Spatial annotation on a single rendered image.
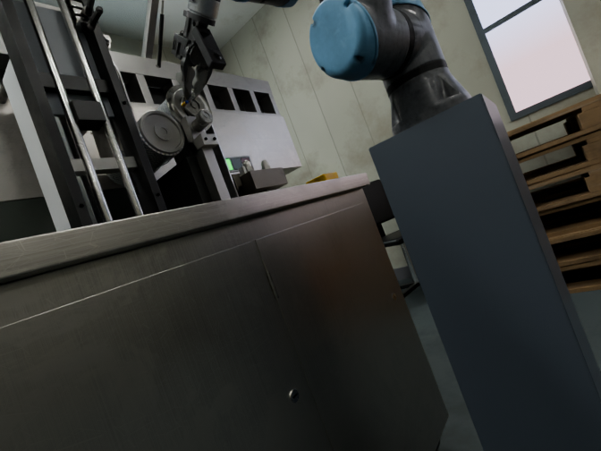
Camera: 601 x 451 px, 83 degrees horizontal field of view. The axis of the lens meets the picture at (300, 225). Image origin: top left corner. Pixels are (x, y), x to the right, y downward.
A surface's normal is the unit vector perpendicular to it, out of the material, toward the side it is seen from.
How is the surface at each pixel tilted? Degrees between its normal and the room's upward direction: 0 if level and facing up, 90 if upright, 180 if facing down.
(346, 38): 97
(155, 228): 90
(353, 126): 90
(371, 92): 90
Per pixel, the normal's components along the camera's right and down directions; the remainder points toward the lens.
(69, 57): 0.73, -0.29
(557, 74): -0.57, 0.20
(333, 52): -0.71, 0.39
